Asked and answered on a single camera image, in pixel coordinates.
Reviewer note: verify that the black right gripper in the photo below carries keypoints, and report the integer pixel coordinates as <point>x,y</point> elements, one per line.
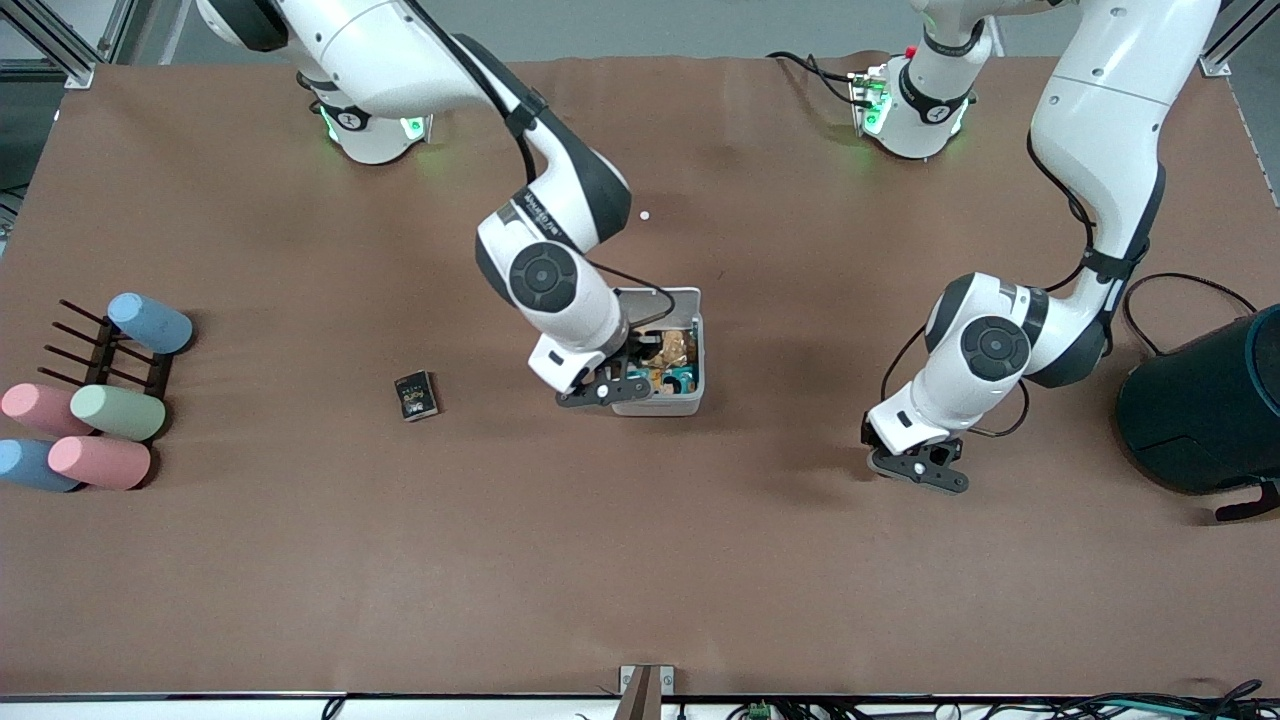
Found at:
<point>637,349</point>

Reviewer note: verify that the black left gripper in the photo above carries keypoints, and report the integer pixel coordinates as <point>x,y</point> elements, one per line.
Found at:
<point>867,434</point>

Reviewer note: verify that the white square trash bin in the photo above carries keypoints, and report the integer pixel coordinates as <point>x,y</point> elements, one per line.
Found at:
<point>690,400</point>

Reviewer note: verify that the black snack packet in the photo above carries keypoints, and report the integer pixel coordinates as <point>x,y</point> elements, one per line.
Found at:
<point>416,395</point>

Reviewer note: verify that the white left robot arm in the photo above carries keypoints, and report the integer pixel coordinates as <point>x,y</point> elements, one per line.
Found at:
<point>1100,100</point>

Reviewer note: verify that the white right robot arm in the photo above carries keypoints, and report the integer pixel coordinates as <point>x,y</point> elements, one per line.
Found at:
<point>380,50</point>

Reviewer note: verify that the teal wrapper trash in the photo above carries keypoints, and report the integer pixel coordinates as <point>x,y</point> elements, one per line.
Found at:
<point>682,380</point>

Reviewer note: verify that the dark teal cylindrical bin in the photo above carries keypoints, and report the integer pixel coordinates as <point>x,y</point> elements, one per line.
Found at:
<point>1200,410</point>

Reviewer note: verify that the black curved stand foot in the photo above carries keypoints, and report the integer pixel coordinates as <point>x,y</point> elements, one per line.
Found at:
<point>1250,505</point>

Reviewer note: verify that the metal base connector plate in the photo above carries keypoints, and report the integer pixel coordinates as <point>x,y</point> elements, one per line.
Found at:
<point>868,100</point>
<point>415,128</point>

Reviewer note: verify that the brown table cover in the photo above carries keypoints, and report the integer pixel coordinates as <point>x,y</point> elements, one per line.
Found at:
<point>300,580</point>

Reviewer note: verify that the blue plastic cup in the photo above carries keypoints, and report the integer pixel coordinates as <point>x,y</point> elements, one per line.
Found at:
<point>28,465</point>
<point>150,322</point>

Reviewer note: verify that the green plastic cup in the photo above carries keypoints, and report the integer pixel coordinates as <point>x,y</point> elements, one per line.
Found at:
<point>118,412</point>

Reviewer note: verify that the black cup rack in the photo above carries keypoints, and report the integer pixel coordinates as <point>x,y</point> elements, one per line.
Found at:
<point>105,360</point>

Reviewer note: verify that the pink plastic cup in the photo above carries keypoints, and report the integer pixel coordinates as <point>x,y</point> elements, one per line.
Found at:
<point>100,462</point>
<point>35,408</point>

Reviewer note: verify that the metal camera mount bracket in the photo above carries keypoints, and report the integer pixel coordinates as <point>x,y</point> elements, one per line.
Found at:
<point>646,685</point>

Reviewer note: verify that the aluminium frame post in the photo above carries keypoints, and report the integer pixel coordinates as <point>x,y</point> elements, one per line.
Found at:
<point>80,72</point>
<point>1215,65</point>

